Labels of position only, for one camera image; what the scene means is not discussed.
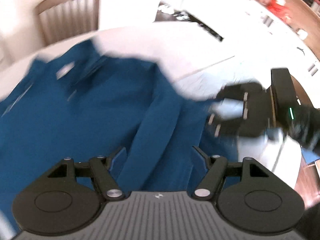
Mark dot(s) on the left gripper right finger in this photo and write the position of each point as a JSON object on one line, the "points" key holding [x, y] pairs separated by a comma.
{"points": [[211, 172]]}

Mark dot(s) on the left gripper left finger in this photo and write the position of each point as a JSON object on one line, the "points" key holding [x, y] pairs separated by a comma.
{"points": [[104, 173]]}

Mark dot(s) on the blue zip sweatshirt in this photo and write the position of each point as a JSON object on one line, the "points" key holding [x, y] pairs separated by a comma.
{"points": [[84, 104]]}

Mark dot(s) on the black sleeved right forearm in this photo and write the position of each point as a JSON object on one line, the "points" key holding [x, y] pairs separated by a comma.
{"points": [[304, 126]]}

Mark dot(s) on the white shoe cabinet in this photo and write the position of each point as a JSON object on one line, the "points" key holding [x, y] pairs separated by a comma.
{"points": [[291, 24]]}

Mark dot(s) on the far wooden chair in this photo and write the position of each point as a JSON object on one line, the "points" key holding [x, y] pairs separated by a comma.
{"points": [[59, 20]]}

